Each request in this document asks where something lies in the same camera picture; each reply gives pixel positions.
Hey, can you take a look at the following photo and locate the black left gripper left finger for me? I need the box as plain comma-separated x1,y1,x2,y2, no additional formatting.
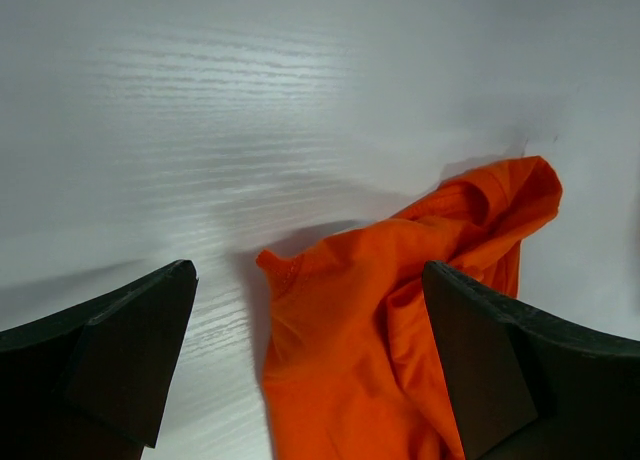
1,260,198,459

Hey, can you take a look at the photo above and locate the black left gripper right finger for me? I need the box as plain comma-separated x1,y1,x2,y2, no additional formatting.
422,262,639,459

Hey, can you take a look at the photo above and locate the orange t-shirt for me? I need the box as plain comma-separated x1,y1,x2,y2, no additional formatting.
256,156,563,459

